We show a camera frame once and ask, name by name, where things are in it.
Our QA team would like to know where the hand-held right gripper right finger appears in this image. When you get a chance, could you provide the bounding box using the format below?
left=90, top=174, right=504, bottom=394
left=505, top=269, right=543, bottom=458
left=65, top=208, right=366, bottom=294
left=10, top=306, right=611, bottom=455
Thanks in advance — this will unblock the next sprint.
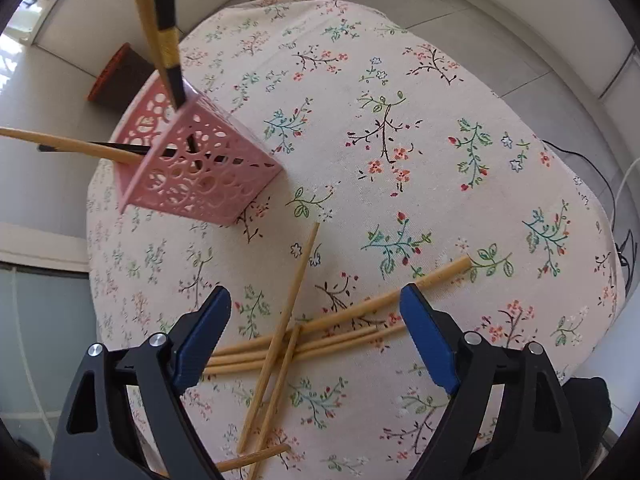
left=400, top=282, right=583, bottom=480

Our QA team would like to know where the black chopstick gold band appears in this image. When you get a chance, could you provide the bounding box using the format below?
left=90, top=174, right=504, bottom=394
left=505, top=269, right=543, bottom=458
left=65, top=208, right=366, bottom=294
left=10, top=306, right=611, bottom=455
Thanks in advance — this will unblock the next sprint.
left=152, top=0, right=190, bottom=111
left=37, top=141, right=151, bottom=157

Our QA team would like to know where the pile of bamboo chopsticks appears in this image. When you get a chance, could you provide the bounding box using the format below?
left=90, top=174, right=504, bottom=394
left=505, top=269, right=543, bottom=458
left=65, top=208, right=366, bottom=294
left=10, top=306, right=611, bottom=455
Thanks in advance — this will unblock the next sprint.
left=160, top=222, right=473, bottom=480

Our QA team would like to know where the light bamboo chopstick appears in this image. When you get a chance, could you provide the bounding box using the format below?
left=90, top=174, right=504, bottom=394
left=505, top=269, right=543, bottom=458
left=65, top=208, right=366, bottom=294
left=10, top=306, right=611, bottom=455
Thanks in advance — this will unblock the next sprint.
left=127, top=0, right=173, bottom=83
left=0, top=127, right=143, bottom=165

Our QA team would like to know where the frosted glass sliding door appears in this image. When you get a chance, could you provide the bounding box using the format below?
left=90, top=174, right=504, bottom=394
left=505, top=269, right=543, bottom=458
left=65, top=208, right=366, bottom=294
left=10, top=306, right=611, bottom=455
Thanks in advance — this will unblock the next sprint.
left=0, top=220, right=101, bottom=480

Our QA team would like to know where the floral tablecloth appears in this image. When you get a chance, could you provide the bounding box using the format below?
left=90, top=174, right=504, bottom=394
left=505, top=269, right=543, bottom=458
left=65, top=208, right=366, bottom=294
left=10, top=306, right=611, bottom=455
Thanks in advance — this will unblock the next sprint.
left=85, top=0, right=628, bottom=480

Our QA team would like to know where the white cable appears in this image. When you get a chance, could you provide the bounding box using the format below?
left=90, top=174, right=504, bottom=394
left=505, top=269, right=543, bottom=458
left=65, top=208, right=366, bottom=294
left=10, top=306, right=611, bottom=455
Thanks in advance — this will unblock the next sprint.
left=616, top=155, right=640, bottom=203

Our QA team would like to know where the brown trash bin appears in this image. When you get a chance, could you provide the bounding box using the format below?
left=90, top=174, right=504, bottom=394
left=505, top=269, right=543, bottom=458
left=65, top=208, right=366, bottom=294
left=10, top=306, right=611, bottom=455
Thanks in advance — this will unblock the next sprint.
left=86, top=42, right=156, bottom=111

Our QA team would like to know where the black cable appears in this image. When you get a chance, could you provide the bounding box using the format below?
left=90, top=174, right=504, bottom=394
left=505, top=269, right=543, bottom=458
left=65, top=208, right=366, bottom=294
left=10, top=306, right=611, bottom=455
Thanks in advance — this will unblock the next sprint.
left=542, top=139, right=640, bottom=273

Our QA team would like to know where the pink perforated utensil holder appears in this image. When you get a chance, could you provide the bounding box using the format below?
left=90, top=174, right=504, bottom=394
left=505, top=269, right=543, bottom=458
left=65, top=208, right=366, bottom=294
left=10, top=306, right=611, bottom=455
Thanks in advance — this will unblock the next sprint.
left=109, top=80, right=283, bottom=226

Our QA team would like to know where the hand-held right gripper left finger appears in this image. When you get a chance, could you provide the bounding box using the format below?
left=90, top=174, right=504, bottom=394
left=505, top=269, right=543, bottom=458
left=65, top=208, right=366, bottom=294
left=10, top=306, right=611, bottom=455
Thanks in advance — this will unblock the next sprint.
left=50, top=285, right=233, bottom=480

